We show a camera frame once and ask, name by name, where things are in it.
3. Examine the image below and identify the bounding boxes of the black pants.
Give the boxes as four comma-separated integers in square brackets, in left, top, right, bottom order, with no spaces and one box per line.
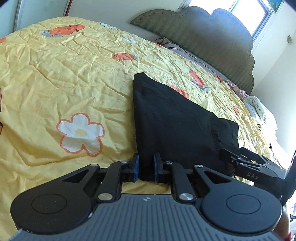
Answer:
[132,73,239,181]

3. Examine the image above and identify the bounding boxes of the person right hand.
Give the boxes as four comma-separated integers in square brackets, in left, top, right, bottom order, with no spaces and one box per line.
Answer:
[273,205,292,240]

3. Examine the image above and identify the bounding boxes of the light crumpled blanket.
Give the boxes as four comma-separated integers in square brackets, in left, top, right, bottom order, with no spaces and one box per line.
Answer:
[243,96,268,122]

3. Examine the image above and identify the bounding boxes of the yellow floral bed quilt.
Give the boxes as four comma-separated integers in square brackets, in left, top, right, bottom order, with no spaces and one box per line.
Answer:
[1,17,277,240]

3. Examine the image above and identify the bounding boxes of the striped pillow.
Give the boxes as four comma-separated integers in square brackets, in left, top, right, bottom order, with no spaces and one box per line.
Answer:
[154,38,229,82]

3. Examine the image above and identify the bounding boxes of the green padded headboard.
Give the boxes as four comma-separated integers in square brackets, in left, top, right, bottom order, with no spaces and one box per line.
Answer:
[130,6,255,94]

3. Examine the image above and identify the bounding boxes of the window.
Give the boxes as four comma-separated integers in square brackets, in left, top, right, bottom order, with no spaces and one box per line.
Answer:
[179,0,282,40]

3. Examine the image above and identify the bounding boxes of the white wardrobe sliding door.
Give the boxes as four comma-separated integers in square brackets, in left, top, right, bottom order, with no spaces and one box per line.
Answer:
[14,0,72,31]

